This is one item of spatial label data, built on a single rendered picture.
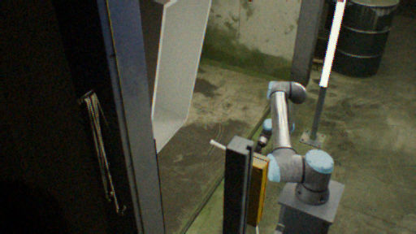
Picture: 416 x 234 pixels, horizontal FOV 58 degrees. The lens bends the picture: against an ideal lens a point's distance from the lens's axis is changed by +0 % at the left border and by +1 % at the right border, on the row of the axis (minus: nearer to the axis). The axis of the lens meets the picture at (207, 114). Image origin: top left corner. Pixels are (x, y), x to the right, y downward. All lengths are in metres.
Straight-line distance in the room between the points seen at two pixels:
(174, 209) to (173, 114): 0.74
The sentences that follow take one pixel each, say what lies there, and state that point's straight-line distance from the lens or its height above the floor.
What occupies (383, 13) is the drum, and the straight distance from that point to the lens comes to 4.41.
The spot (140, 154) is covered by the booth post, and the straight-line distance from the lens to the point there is 1.50.
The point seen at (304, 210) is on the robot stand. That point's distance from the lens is 2.18.
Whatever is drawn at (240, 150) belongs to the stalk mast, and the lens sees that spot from 0.96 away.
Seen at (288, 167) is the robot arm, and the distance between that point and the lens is 2.05.
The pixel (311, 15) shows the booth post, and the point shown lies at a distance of 3.98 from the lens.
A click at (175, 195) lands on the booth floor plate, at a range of 2.99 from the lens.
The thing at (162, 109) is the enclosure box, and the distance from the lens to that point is 3.07.
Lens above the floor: 2.28
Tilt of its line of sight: 37 degrees down
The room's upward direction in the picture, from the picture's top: straight up
